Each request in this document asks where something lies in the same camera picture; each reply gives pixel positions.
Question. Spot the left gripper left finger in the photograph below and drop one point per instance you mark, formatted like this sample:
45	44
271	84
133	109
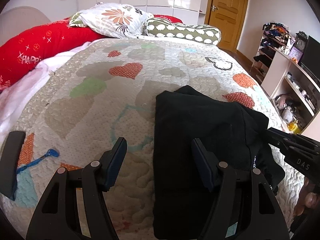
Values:
73	206

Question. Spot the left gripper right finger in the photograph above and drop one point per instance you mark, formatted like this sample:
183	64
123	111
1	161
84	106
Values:
244	206

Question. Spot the black pants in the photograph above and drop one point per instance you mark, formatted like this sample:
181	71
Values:
232	132

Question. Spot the person right hand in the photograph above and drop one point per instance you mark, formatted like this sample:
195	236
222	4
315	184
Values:
307	198

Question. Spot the white tv cabinet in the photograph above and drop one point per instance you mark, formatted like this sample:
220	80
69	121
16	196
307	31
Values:
294	92

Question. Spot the black phone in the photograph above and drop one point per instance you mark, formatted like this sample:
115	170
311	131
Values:
9	160

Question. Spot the black television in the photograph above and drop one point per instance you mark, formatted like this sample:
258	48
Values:
311	57

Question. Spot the desk clock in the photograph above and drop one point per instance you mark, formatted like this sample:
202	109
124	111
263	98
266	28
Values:
301	41

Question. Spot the cluttered shoe rack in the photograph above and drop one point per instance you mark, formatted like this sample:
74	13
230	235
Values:
275	36

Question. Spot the heart patterned quilt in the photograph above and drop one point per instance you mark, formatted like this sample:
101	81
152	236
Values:
106	91

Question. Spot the pink white bed sheet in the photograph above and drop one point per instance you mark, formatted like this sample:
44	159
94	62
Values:
15	98

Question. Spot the red long pillow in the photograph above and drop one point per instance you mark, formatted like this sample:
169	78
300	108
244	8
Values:
22	53

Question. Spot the wooden door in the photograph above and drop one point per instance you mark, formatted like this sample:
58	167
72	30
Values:
228	16

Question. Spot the floral white pillow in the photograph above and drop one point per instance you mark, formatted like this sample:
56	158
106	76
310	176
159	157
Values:
112	20

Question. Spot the green white patterned bolster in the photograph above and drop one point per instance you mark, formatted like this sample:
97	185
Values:
205	34

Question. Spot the round beige headboard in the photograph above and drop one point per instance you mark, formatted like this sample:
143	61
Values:
19	19

